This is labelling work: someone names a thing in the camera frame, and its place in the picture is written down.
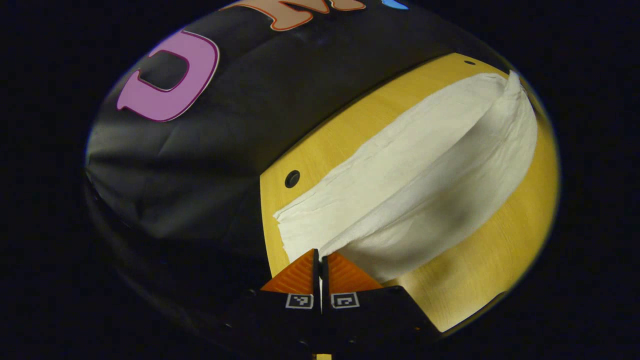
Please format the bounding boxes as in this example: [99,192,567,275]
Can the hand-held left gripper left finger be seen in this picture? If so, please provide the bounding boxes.
[225,248,321,351]

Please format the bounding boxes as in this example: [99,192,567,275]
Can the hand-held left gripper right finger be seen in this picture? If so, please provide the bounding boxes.
[320,251,443,351]

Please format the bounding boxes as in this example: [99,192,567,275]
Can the white jeans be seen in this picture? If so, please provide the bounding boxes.
[273,70,539,283]

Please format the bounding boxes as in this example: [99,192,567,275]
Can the black backdrop cloth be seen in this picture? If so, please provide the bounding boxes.
[85,0,511,321]

